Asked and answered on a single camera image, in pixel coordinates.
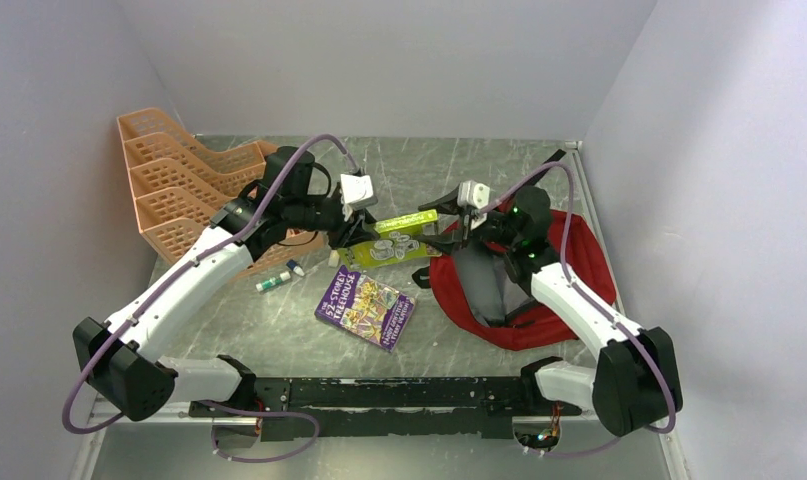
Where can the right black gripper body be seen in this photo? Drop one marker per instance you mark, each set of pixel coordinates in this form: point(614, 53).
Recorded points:
point(498, 227)

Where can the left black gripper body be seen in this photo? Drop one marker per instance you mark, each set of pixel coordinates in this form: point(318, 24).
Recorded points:
point(316, 213)

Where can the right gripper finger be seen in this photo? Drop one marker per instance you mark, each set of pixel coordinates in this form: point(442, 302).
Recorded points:
point(446, 242)
point(447, 204)

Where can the orange plastic file organizer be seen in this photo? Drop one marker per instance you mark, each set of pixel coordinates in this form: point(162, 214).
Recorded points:
point(177, 184)

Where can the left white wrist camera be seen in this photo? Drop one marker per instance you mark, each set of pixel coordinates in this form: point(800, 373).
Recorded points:
point(357, 191)

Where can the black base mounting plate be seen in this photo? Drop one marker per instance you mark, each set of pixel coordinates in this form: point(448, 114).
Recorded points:
point(488, 406)

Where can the green activity book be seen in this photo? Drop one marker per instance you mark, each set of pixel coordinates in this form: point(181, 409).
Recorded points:
point(397, 243)

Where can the purple treehouse book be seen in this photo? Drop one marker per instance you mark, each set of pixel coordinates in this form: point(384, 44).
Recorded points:
point(362, 306)

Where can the red backpack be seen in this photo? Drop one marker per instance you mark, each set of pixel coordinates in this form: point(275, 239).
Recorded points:
point(511, 304)

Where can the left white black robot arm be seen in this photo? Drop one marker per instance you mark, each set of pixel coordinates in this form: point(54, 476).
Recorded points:
point(123, 357)

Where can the blue capped white marker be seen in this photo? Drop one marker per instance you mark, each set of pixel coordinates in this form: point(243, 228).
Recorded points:
point(295, 267)

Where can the green white glue stick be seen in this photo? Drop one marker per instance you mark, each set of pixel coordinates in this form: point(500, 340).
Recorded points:
point(273, 282)

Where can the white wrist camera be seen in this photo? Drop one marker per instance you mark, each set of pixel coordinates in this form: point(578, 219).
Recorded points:
point(357, 191)
point(473, 194)

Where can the aluminium frame rail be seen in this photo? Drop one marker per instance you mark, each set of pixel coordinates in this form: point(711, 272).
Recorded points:
point(172, 445)

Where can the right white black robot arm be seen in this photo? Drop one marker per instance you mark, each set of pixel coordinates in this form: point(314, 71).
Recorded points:
point(634, 381)

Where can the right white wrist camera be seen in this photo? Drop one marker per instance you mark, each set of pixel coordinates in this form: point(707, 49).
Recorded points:
point(473, 194)

